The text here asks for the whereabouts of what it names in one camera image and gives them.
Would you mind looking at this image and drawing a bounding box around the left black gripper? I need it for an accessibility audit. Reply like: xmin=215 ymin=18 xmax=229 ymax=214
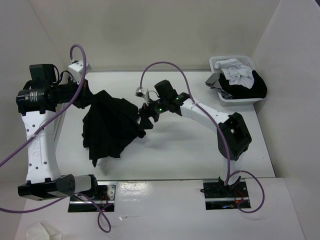
xmin=51 ymin=75 xmax=98 ymax=109

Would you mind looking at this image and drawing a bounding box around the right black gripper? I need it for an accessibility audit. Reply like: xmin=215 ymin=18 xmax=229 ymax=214
xmin=138 ymin=95 xmax=168 ymax=131

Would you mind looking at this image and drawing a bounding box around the black pleated skirt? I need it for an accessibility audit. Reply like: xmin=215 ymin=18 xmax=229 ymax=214
xmin=82 ymin=90 xmax=146 ymax=167

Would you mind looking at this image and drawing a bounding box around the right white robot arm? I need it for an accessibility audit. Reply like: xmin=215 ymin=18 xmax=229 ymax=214
xmin=135 ymin=80 xmax=252 ymax=197

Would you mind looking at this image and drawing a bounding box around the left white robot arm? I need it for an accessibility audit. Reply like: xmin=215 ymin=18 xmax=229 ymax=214
xmin=16 ymin=61 xmax=100 ymax=201

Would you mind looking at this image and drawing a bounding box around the grey garment in basket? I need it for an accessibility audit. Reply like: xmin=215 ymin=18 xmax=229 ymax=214
xmin=205 ymin=73 xmax=232 ymax=100

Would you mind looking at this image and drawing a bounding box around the white plastic laundry basket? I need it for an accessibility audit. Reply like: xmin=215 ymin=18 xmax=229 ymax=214
xmin=209 ymin=55 xmax=264 ymax=107

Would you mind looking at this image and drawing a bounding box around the white garment in basket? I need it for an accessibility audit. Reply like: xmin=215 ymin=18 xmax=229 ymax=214
xmin=214 ymin=58 xmax=255 ymax=89

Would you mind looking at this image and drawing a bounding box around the black garment in basket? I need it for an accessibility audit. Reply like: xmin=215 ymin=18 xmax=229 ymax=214
xmin=217 ymin=70 xmax=268 ymax=100

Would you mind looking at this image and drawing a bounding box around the crumpled white tissue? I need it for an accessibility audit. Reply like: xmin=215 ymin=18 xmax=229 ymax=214
xmin=25 ymin=222 xmax=63 ymax=240

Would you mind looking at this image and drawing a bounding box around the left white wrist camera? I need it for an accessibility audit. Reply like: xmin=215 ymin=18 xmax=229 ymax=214
xmin=68 ymin=60 xmax=84 ymax=84

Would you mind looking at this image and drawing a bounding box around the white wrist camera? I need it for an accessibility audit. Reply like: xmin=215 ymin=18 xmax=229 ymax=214
xmin=68 ymin=60 xmax=84 ymax=84
xmin=135 ymin=87 xmax=150 ymax=106

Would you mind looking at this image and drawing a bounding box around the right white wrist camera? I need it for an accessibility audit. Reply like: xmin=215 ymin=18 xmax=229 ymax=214
xmin=135 ymin=87 xmax=150 ymax=106

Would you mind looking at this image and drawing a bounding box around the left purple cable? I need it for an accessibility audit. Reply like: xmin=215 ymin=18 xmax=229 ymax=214
xmin=0 ymin=44 xmax=112 ymax=234

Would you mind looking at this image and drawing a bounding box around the purple cable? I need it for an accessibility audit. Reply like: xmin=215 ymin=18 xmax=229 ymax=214
xmin=0 ymin=44 xmax=112 ymax=234
xmin=139 ymin=61 xmax=265 ymax=213

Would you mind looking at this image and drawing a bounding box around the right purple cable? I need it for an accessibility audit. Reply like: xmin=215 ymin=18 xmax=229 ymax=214
xmin=139 ymin=61 xmax=265 ymax=213

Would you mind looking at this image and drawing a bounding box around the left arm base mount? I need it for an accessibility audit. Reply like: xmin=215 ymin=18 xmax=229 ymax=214
xmin=68 ymin=181 xmax=117 ymax=213

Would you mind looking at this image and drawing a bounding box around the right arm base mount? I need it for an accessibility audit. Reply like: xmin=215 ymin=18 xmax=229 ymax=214
xmin=200 ymin=181 xmax=251 ymax=211

